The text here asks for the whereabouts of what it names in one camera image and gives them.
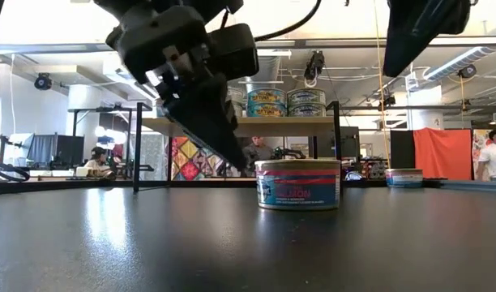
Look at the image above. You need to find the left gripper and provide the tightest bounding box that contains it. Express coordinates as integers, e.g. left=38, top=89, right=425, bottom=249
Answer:
left=105, top=4, right=249, bottom=171

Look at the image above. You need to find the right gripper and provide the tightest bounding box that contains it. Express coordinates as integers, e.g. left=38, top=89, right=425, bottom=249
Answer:
left=383, top=0, right=472, bottom=78

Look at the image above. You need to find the teal yellow label tuna can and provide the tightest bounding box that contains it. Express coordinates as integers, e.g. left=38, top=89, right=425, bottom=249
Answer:
left=246, top=102, right=288, bottom=118
left=246, top=88, right=288, bottom=105

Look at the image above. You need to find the colourful patchwork quilt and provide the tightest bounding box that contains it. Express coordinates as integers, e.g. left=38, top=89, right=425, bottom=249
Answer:
left=170, top=136, right=224, bottom=182

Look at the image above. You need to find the white ceiling light strip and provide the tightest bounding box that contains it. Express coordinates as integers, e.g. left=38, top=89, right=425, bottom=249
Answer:
left=424, top=45, right=496, bottom=82

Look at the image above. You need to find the person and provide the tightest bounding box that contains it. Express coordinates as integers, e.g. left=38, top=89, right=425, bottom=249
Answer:
left=83, top=145, right=116, bottom=178
left=242, top=135, right=276, bottom=167
left=476, top=127, right=496, bottom=183

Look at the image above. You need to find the black ceiling spotlight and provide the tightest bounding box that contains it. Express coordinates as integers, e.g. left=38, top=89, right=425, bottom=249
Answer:
left=33, top=72, right=53, bottom=91
left=458, top=63, right=477, bottom=79

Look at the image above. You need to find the black hanging ceiling device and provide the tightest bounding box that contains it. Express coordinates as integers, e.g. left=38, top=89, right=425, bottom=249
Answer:
left=377, top=93, right=397, bottom=113

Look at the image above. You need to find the white column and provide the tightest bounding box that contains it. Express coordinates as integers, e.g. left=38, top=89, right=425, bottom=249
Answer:
left=405, top=84, right=446, bottom=131

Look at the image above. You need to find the white ceiling light bar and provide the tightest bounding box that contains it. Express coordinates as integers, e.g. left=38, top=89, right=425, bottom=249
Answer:
left=255, top=49, right=293, bottom=58

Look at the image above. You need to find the black panel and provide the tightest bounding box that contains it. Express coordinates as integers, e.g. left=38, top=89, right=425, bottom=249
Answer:
left=389, top=129, right=415, bottom=170

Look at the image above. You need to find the orange fabric panel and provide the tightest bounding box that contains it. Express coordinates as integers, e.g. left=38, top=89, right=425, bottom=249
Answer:
left=413, top=127, right=472, bottom=181

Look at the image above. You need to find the colourful floral poster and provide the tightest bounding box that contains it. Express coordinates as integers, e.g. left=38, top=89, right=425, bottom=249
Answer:
left=472, top=128, right=492, bottom=163

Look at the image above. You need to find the black screen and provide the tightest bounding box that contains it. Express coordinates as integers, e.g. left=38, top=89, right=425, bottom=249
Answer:
left=55, top=135, right=86, bottom=167

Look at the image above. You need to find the grey blue partition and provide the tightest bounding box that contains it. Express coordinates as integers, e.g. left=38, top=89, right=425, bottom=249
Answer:
left=27, top=133, right=57, bottom=165

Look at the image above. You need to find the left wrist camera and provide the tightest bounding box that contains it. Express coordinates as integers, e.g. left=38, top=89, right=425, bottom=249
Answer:
left=209, top=23, right=260, bottom=81

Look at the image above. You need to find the wooden shelf black frame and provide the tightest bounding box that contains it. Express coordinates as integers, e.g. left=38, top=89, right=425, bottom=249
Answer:
left=132, top=101, right=344, bottom=194

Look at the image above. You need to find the yellow hanging cable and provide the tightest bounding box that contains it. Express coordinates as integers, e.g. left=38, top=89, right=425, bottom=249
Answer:
left=372, top=0, right=391, bottom=170

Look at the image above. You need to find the silver air duct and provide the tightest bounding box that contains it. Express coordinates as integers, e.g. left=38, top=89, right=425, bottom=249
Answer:
left=247, top=54, right=282, bottom=90

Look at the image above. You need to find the grey overhead frame bar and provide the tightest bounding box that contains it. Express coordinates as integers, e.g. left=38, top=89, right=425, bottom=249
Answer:
left=0, top=36, right=496, bottom=54

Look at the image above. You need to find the black hanging cable reel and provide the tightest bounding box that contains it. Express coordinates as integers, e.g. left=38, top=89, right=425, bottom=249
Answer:
left=303, top=50, right=326, bottom=89

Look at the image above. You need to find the background black frame rig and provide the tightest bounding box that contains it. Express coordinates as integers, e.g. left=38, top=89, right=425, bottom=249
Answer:
left=67, top=105, right=135, bottom=179

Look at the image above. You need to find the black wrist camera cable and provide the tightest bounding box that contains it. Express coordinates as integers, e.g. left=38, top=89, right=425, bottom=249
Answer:
left=254, top=0, right=323, bottom=43

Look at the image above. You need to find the black aluminium table frame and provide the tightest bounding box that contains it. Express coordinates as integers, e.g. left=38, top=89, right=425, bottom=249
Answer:
left=0, top=178, right=496, bottom=196

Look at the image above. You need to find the black cable loop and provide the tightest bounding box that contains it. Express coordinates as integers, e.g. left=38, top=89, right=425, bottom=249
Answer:
left=0, top=160, right=32, bottom=183

